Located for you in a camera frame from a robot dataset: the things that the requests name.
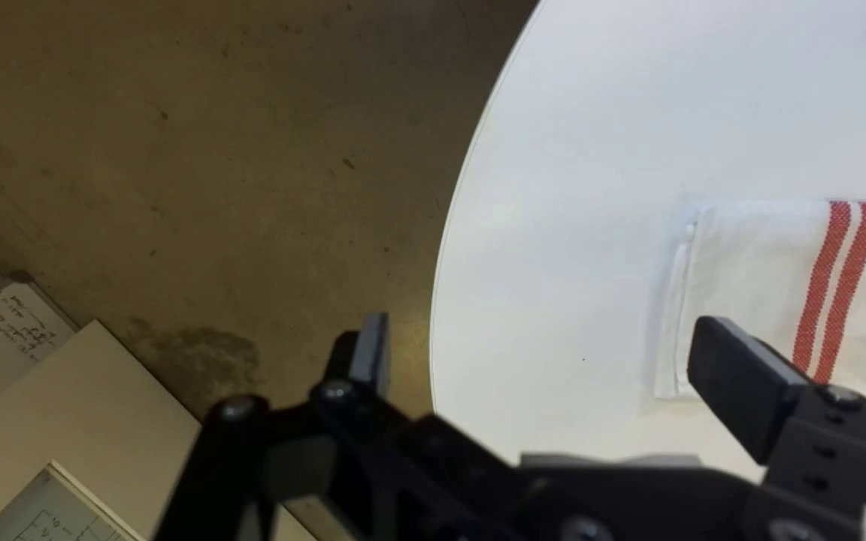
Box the white red-striped tea towel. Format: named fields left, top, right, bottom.
left=650, top=199, right=866, bottom=399

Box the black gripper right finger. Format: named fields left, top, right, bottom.
left=686, top=316, right=809, bottom=462

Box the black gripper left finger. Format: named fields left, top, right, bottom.
left=325, top=313, right=391, bottom=399

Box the beige cardboard box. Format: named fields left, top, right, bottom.
left=0, top=235, right=315, bottom=541

